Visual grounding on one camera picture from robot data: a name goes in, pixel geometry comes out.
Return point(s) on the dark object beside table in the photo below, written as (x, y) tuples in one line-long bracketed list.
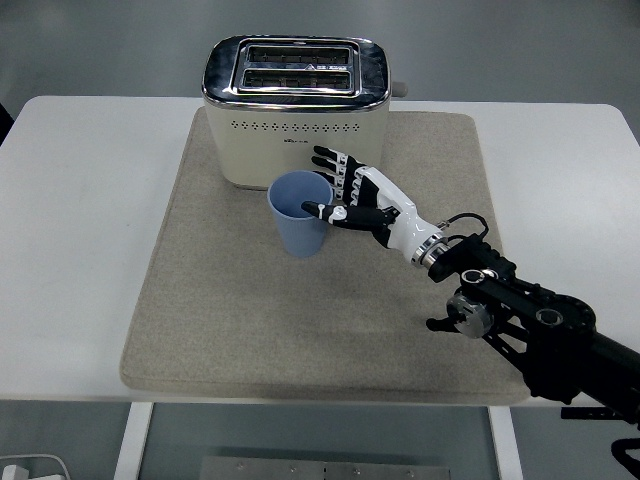
[(4, 125)]

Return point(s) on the grey metal plate with screws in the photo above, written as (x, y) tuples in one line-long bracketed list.
[(325, 470)]

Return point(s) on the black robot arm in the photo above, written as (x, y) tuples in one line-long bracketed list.
[(560, 335)]

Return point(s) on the white table leg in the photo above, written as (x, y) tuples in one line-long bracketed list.
[(131, 445), (506, 445)]

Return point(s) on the blue plastic cup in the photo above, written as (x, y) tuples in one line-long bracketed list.
[(300, 237)]

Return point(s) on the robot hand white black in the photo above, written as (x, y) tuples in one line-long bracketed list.
[(407, 227)]

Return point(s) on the beige fabric mat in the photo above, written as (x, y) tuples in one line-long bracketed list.
[(250, 320)]

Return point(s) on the cream and chrome toaster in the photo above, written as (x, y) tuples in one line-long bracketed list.
[(250, 150)]

